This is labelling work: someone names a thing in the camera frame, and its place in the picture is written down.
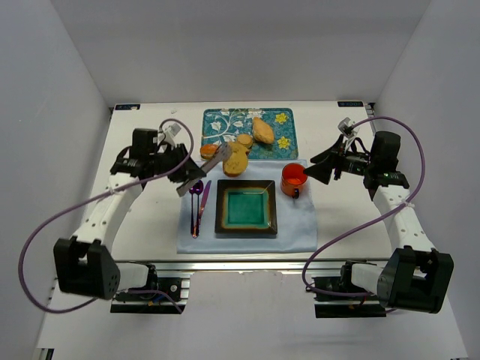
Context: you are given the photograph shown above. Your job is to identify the stainless steel serving tongs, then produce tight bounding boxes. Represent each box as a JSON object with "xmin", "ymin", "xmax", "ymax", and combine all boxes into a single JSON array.
[{"xmin": 176, "ymin": 143, "xmax": 232, "ymax": 197}]

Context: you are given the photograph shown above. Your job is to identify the sliced brown bread loaf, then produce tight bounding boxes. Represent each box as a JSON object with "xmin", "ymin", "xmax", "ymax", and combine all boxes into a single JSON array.
[{"xmin": 223, "ymin": 142, "xmax": 250, "ymax": 177}]

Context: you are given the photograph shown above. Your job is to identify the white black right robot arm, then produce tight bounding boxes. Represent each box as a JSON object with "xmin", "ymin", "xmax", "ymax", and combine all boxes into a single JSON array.
[{"xmin": 304, "ymin": 131, "xmax": 454, "ymax": 314}]

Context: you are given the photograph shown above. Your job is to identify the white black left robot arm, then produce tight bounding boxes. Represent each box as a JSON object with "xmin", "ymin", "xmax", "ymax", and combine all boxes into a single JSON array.
[{"xmin": 53, "ymin": 122, "xmax": 205, "ymax": 300}]

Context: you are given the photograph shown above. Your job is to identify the large crusty bread roll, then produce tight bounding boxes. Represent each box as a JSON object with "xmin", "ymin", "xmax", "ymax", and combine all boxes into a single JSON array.
[{"xmin": 253, "ymin": 117, "xmax": 275, "ymax": 145}]

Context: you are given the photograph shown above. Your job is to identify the small round bread roll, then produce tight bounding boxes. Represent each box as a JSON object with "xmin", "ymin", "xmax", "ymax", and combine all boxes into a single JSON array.
[{"xmin": 236, "ymin": 133, "xmax": 254, "ymax": 149}]

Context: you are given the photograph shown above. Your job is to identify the iridescent purple fork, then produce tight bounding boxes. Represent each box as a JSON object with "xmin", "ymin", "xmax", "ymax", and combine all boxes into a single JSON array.
[{"xmin": 189, "ymin": 186, "xmax": 195, "ymax": 237}]

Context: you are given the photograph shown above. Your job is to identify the round sesame burger bun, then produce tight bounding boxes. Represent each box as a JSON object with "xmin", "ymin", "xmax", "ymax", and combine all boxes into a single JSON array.
[{"xmin": 199, "ymin": 144, "xmax": 218, "ymax": 161}]

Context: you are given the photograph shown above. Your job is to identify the iridescent purple spoon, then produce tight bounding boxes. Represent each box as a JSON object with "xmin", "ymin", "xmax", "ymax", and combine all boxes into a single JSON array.
[{"xmin": 190, "ymin": 180, "xmax": 204, "ymax": 238}]

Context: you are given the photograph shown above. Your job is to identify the blue label right corner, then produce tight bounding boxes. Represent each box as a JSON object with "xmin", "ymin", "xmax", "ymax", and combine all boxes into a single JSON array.
[{"xmin": 337, "ymin": 100, "xmax": 364, "ymax": 107}]

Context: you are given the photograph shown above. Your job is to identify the blue label corner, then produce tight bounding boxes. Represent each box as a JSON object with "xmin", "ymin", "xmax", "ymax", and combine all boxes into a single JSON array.
[
  {"xmin": 114, "ymin": 103, "xmax": 140, "ymax": 111},
  {"xmin": 337, "ymin": 100, "xmax": 364, "ymax": 107}
]

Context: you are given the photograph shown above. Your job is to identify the iridescent purple knife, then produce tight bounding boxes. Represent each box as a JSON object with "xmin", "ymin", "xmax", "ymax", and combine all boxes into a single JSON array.
[{"xmin": 196, "ymin": 180, "xmax": 212, "ymax": 236}]

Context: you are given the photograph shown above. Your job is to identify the teal floral serving tray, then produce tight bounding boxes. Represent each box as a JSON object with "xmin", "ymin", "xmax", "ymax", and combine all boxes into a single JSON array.
[{"xmin": 201, "ymin": 108, "xmax": 299, "ymax": 160}]

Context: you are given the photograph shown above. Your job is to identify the light blue cloth placemat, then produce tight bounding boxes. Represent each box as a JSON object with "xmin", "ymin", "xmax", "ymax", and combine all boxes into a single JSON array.
[{"xmin": 177, "ymin": 160, "xmax": 317, "ymax": 254}]

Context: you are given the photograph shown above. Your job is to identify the blue label left corner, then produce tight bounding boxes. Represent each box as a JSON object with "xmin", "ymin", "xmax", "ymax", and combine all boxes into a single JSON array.
[{"xmin": 114, "ymin": 103, "xmax": 140, "ymax": 111}]

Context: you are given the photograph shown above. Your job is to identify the square green glazed plate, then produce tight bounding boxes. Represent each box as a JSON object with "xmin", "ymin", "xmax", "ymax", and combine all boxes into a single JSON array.
[{"xmin": 214, "ymin": 179, "xmax": 278, "ymax": 238}]

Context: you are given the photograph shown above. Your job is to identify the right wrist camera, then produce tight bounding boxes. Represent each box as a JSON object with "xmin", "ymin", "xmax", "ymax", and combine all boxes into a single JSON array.
[{"xmin": 337, "ymin": 117, "xmax": 358, "ymax": 139}]

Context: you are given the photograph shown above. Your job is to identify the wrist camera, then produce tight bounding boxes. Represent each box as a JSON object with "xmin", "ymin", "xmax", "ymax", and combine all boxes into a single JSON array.
[
  {"xmin": 337, "ymin": 117, "xmax": 358, "ymax": 139},
  {"xmin": 158, "ymin": 123, "xmax": 182, "ymax": 146}
]

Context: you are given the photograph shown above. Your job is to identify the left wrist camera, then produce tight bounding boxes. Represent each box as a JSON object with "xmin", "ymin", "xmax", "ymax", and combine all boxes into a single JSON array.
[{"xmin": 158, "ymin": 123, "xmax": 182, "ymax": 146}]

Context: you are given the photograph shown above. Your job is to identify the orange mug black handle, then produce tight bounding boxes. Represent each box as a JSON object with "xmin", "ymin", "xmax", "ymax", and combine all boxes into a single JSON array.
[{"xmin": 280, "ymin": 163, "xmax": 308, "ymax": 200}]

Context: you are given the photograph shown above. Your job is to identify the aluminium frame rail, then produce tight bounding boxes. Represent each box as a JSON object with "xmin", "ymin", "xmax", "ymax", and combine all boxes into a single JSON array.
[{"xmin": 116, "ymin": 258, "xmax": 387, "ymax": 272}]

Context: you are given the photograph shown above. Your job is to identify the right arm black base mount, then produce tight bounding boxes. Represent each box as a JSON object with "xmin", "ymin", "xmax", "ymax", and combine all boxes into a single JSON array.
[{"xmin": 310, "ymin": 276, "xmax": 387, "ymax": 319}]

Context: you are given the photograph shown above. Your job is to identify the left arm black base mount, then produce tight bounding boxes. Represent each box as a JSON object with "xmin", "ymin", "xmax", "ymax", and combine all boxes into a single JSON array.
[{"xmin": 109, "ymin": 271, "xmax": 191, "ymax": 315}]

